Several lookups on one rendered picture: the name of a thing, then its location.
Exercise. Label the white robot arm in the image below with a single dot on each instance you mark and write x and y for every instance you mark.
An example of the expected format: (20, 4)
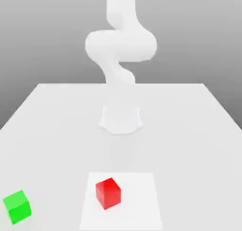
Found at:
(121, 45)

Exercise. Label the small red cube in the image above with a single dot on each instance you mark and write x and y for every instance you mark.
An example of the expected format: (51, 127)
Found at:
(108, 194)

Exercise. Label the small green cube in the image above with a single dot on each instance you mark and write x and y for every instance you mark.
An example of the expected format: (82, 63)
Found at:
(17, 207)

